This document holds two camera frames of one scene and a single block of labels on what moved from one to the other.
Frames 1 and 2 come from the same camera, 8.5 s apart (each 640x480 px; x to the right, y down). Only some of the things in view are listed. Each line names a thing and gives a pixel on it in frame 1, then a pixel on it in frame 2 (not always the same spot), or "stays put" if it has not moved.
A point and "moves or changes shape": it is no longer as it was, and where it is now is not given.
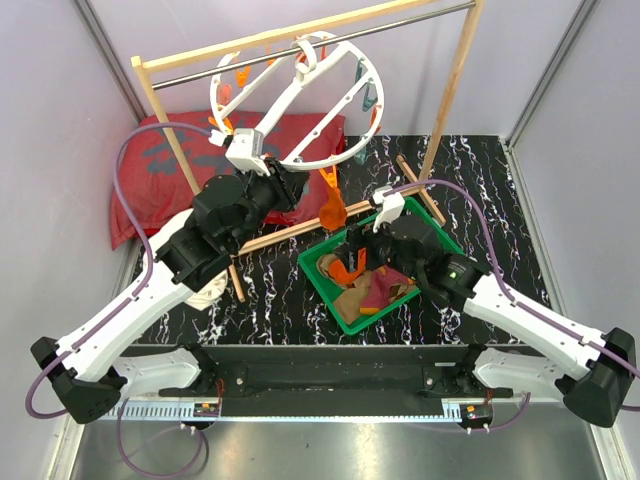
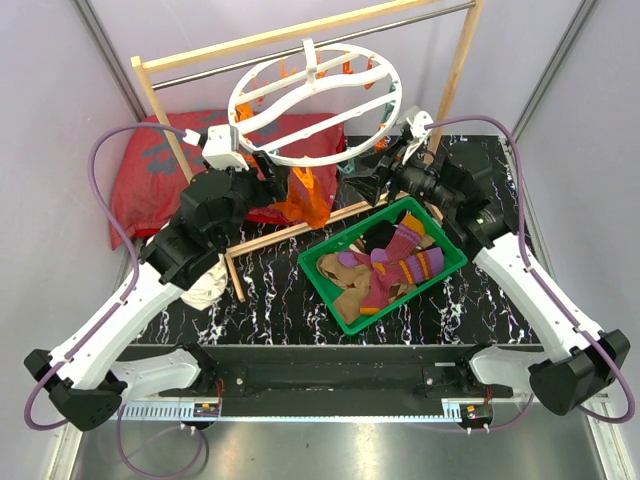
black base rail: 270,380 stays put
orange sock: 333,213 to 317,211
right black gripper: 362,237 to 367,186
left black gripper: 287,185 stays put
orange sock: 339,272 moves or changes shape
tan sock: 349,302 stays put
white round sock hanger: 309,70 to 308,46
